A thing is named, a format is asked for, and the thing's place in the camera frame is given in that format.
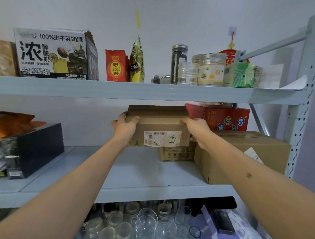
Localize person's left hand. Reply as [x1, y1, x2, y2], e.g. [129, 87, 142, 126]
[111, 112, 141, 148]

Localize person's right hand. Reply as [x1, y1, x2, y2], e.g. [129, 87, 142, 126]
[181, 118, 213, 151]

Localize large red cartoon gift box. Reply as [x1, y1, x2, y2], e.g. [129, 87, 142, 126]
[185, 103, 250, 132]

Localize long taped cardboard box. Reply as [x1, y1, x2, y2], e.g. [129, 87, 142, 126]
[158, 141, 197, 162]

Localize plain brown cardboard box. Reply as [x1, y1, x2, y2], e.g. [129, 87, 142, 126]
[125, 105, 191, 148]

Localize grey metal shelves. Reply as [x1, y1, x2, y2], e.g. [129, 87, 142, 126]
[0, 14, 315, 239]

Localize wide clear-taped cardboard box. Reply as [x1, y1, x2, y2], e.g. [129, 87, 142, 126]
[194, 130, 292, 185]

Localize person's left forearm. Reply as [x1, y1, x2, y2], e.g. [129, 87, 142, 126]
[0, 137, 128, 239]

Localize person's right forearm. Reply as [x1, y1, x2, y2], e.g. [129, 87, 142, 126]
[203, 133, 315, 239]

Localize ribbed clear plastic jar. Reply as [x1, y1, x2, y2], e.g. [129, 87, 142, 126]
[177, 62, 199, 86]

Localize labelled clear plastic jar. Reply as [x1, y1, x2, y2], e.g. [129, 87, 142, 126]
[198, 52, 227, 87]

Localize small dark canister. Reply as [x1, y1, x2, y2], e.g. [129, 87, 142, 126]
[151, 75, 172, 85]

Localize red yellow-label packet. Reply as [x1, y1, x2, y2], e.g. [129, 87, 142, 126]
[105, 49, 130, 82]

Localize yellow green snack bag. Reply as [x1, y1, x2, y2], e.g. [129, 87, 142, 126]
[129, 6, 145, 83]

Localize green patterned tea packet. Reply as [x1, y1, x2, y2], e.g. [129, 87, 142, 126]
[222, 62, 255, 88]

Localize metal-lid glass jar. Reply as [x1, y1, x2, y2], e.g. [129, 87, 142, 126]
[170, 43, 188, 85]

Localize red knot ornament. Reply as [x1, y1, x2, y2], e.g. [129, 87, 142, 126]
[200, 26, 250, 109]

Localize plain purple bag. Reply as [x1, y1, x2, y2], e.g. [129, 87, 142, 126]
[189, 205, 220, 239]

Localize small black box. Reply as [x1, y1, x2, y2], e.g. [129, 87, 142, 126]
[213, 209, 236, 236]

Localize large black box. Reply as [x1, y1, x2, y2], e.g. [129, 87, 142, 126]
[0, 123, 65, 180]

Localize group of clear glass cups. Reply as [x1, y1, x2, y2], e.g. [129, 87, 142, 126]
[82, 199, 202, 239]

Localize white black milk carton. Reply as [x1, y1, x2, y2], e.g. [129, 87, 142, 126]
[13, 27, 99, 81]

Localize white paper sheet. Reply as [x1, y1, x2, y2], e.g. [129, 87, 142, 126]
[253, 75, 308, 91]

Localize purple patterned white bag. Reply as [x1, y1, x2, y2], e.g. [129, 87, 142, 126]
[226, 208, 264, 239]

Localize tan textured packet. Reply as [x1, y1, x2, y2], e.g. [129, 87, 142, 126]
[0, 40, 16, 77]

